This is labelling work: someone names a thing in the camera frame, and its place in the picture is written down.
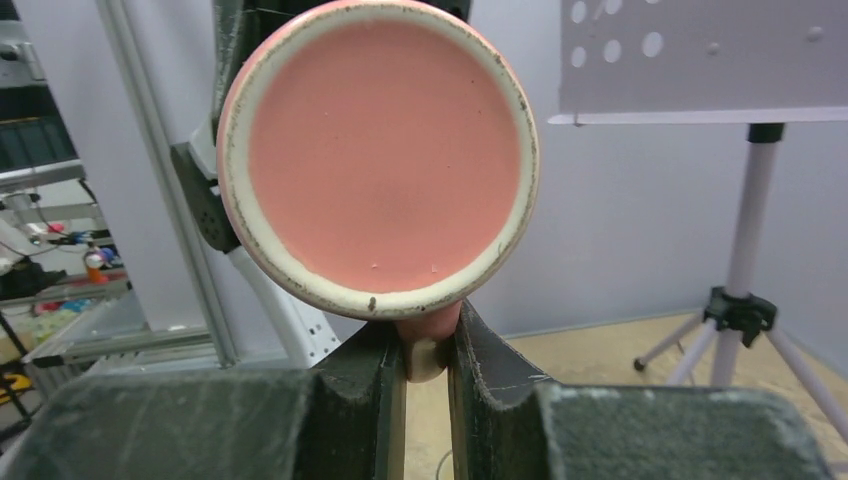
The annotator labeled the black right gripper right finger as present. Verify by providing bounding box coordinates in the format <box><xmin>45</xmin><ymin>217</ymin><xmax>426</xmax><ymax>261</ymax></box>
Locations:
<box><xmin>449</xmin><ymin>304</ymin><xmax>835</xmax><ymax>479</ymax></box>

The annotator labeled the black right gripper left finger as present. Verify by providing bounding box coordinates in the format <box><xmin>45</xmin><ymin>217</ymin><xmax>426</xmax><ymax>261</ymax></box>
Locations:
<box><xmin>1</xmin><ymin>323</ymin><xmax>405</xmax><ymax>479</ymax></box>

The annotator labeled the pink ceramic mug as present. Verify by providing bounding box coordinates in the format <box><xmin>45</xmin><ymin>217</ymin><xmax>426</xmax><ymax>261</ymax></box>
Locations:
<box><xmin>215</xmin><ymin>1</ymin><xmax>540</xmax><ymax>382</ymax></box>

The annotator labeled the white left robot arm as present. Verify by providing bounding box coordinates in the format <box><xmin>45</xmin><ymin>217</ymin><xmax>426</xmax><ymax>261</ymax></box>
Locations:
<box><xmin>171</xmin><ymin>1</ymin><xmax>340</xmax><ymax>369</ymax></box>

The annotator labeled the white perforated music stand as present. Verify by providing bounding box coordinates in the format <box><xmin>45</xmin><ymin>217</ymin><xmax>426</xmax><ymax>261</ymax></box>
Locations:
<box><xmin>552</xmin><ymin>1</ymin><xmax>847</xmax><ymax>435</ymax></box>

